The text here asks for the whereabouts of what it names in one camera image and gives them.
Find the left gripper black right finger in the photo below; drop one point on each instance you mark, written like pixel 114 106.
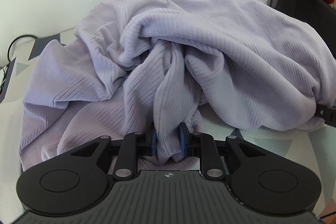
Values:
pixel 190 143

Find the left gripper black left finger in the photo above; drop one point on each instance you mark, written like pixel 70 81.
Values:
pixel 148 143

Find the black bedside furniture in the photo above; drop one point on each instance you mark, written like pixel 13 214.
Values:
pixel 319 15

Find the lavender ribbed fleece garment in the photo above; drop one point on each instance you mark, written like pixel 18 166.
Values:
pixel 141 63

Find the geometric patterned bed sheet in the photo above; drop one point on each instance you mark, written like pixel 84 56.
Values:
pixel 314 149

